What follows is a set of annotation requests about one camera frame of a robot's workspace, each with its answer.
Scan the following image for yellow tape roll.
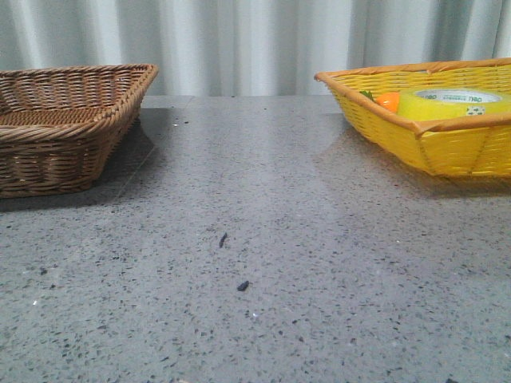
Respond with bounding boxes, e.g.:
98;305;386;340
397;88;510;121

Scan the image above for white pleated curtain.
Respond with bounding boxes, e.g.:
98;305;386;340
1;1;510;97

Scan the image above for orange toy carrot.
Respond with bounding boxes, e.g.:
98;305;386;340
375;92;400;113

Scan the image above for brown wicker basket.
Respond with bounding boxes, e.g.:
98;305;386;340
1;64;159;198

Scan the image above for yellow wicker basket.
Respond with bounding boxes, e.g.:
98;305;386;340
315;57;510;177

